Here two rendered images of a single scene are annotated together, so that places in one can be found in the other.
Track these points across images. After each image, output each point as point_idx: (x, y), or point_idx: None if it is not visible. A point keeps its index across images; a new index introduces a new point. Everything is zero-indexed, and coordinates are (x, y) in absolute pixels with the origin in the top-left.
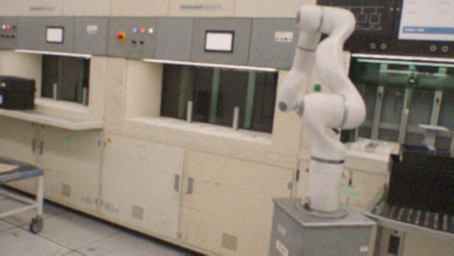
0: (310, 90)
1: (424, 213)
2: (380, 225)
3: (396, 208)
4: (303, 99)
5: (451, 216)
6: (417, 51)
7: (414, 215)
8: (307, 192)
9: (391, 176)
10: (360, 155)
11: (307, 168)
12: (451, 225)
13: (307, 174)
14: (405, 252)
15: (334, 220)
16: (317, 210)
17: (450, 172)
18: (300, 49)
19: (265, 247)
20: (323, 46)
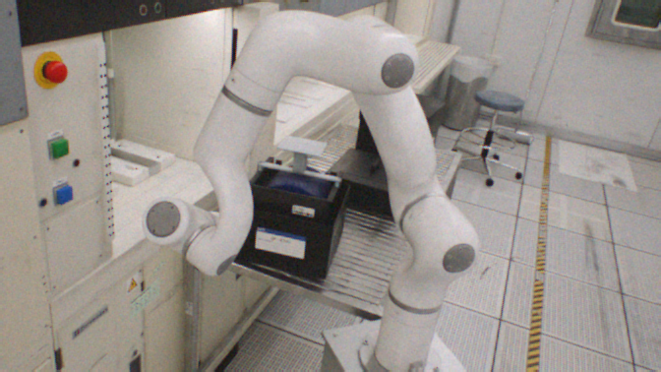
0: (40, 163)
1: (343, 256)
2: (196, 305)
3: (337, 276)
4: (466, 243)
5: (342, 238)
6: (198, 8)
7: (357, 267)
8: (416, 357)
9: (329, 243)
10: (141, 231)
11: (75, 328)
12: (379, 250)
13: (78, 339)
14: (204, 307)
15: (443, 353)
16: (426, 364)
17: (346, 194)
18: (263, 117)
19: None
20: (423, 124)
